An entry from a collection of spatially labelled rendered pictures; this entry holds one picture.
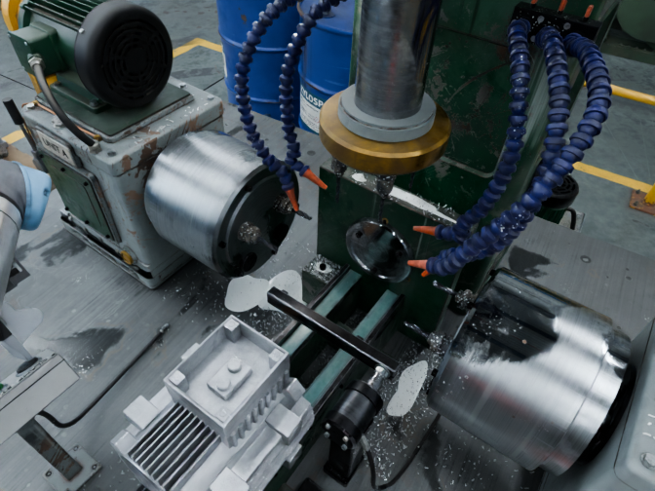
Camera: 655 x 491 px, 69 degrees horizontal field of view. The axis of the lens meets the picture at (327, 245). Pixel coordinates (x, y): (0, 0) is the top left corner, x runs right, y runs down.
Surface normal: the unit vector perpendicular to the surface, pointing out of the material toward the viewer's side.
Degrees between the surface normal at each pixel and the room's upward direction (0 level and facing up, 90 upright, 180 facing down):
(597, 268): 0
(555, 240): 0
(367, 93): 90
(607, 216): 0
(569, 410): 47
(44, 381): 54
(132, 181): 90
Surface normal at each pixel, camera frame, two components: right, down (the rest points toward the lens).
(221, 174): -0.13, -0.49
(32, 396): 0.68, -0.05
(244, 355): 0.04, -0.69
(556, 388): -0.33, -0.16
